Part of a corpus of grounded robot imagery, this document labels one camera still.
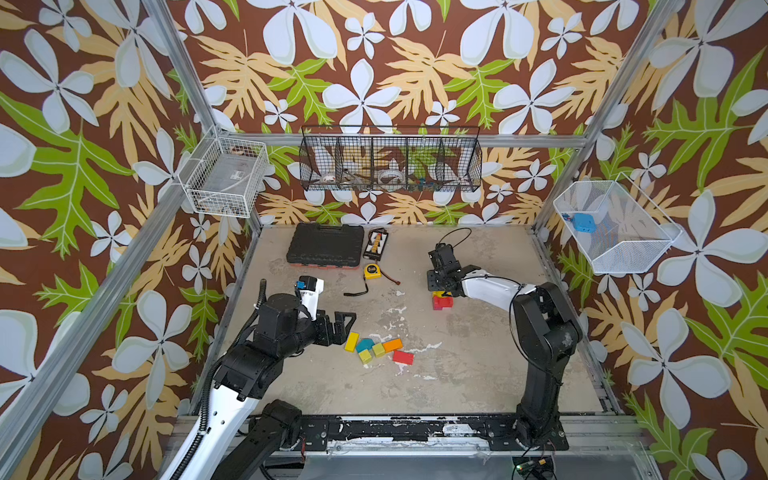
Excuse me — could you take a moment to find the red arch block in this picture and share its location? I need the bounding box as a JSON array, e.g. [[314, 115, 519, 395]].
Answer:
[[432, 296, 454, 311]]

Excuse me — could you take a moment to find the orange block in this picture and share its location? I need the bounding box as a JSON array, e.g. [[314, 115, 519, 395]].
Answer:
[[383, 338, 403, 352]]

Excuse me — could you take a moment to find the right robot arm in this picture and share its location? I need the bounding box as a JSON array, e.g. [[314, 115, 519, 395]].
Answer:
[[427, 242, 583, 448]]

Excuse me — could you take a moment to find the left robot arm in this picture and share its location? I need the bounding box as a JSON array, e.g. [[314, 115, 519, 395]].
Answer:
[[161, 276, 357, 479]]

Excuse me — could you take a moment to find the yellow rectangular block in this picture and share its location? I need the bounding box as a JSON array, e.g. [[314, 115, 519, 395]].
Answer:
[[344, 332, 360, 352]]

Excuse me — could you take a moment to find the teal block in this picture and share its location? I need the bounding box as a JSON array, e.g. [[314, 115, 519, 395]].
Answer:
[[355, 338, 375, 353]]

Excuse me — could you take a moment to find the yellow tape measure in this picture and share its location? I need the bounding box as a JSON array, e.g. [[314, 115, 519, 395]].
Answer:
[[343, 263, 401, 297]]

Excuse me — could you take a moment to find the black tool case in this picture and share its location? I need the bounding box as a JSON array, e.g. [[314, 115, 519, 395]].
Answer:
[[286, 223, 364, 268]]

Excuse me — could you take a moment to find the blue object in basket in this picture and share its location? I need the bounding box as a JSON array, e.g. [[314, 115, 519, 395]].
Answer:
[[570, 213, 597, 234]]

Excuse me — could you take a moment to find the white mesh basket right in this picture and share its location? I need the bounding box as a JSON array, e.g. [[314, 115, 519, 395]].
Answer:
[[554, 174, 682, 275]]

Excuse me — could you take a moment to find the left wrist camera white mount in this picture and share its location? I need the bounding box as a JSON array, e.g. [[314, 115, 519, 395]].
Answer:
[[296, 275, 325, 320]]

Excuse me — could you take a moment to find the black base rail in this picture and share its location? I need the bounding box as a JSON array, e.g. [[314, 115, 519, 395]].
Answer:
[[287, 413, 570, 452]]

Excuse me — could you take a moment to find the black wire basket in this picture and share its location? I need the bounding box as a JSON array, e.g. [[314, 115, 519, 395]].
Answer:
[[298, 125, 483, 192]]

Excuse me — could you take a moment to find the white wire basket left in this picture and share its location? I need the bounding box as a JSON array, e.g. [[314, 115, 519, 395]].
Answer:
[[179, 128, 270, 219]]

